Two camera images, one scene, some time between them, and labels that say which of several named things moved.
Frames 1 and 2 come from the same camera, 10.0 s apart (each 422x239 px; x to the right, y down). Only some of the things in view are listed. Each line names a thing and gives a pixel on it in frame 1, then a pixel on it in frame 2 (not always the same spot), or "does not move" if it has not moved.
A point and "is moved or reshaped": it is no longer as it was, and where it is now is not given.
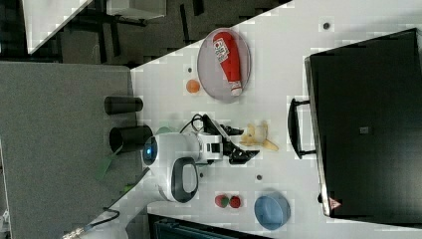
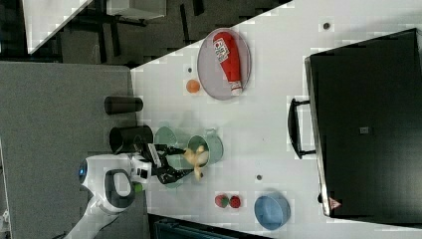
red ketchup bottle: [226, 51] does not move
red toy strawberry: [221, 200] does not move
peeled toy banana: [257, 135] is moved or reshaped
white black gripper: [214, 143] → [150, 161]
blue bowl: [272, 211] does not move
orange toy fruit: [192, 86] does not move
